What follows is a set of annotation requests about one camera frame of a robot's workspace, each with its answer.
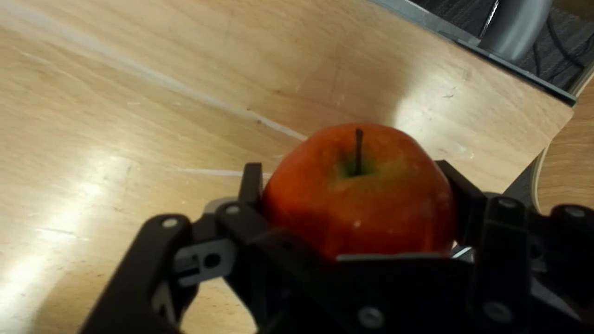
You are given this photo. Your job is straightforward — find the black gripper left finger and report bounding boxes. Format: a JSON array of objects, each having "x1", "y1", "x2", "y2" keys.
[{"x1": 238, "y1": 164, "x2": 264, "y2": 206}]

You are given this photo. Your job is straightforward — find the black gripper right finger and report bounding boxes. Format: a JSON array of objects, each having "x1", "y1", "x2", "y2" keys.
[{"x1": 437, "y1": 160, "x2": 487, "y2": 247}]

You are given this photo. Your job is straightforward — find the red orange apple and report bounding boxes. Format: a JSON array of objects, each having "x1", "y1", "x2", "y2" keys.
[{"x1": 262, "y1": 125, "x2": 455, "y2": 260}]

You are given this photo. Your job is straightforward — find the metal cart handle rail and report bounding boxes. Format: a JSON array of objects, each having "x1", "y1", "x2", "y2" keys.
[{"x1": 372, "y1": 0, "x2": 578, "y2": 106}]

